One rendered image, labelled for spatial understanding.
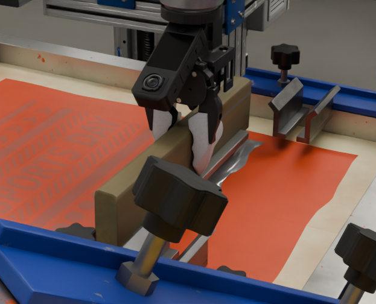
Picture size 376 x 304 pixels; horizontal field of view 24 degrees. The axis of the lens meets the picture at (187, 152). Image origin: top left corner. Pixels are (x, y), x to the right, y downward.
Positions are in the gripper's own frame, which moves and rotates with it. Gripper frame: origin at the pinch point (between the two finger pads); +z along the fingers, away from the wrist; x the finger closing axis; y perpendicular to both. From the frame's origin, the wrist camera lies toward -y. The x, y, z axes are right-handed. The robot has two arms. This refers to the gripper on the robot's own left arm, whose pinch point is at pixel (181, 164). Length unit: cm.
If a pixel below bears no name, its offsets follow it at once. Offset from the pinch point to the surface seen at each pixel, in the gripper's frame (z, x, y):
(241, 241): 5.1, -10.8, -5.4
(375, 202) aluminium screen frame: 1.1, -23.7, 3.8
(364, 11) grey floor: 90, 75, 362
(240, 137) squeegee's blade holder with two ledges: 1.1, -2.4, 13.0
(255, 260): 5.2, -13.7, -8.2
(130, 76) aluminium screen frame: 1.6, 22.8, 26.7
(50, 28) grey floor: 92, 209, 264
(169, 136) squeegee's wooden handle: -5.0, 0.2, -2.8
